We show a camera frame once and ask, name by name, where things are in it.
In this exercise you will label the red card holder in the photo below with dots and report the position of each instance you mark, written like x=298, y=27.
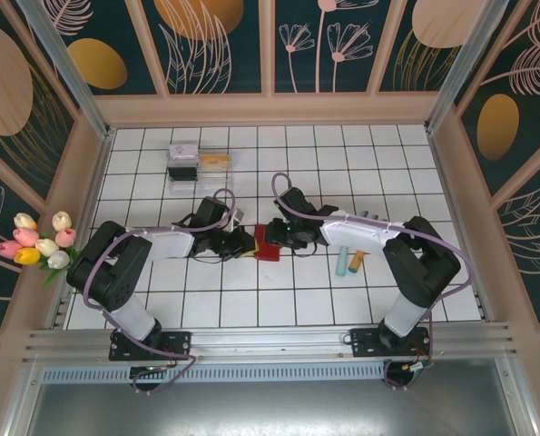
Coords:
x=269, y=252

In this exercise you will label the clear acrylic card organizer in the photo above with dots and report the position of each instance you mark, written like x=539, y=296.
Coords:
x=215, y=181

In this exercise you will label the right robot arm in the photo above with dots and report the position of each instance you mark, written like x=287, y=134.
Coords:
x=360, y=231

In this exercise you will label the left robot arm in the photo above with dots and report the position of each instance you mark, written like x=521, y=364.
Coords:
x=169, y=243

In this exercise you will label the black card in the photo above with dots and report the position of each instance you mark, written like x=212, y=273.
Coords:
x=183, y=174

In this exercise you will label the gold card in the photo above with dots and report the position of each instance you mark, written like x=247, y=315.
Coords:
x=215, y=162

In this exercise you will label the pink floral card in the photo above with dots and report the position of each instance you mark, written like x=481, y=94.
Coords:
x=182, y=151

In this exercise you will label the teal tube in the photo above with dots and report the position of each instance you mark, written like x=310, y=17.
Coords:
x=343, y=263

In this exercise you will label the orange tube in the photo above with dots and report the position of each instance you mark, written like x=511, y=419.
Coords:
x=357, y=262

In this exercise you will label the small teal plastic item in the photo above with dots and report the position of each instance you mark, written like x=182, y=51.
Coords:
x=370, y=216

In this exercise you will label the pink artificial tulip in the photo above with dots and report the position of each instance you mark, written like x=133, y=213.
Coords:
x=8, y=249
x=25, y=236
x=66, y=237

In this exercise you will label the white artificial tulip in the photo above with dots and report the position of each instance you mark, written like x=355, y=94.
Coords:
x=58, y=260
x=25, y=221
x=47, y=246
x=61, y=221

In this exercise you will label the tulip flower bouquet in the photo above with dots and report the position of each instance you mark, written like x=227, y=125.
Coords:
x=54, y=274

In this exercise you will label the yellow artificial tulip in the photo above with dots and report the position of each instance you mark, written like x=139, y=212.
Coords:
x=27, y=256

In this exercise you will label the aluminium mounting rail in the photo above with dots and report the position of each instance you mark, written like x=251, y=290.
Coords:
x=269, y=338

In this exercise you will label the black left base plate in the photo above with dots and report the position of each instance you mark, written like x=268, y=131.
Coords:
x=179, y=345

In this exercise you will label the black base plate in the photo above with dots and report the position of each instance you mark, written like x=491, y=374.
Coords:
x=365, y=343
x=179, y=345

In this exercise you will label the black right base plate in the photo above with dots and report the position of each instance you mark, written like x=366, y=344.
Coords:
x=365, y=343

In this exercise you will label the aluminium frame post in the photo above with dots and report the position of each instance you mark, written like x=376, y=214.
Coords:
x=464, y=59
x=70, y=72

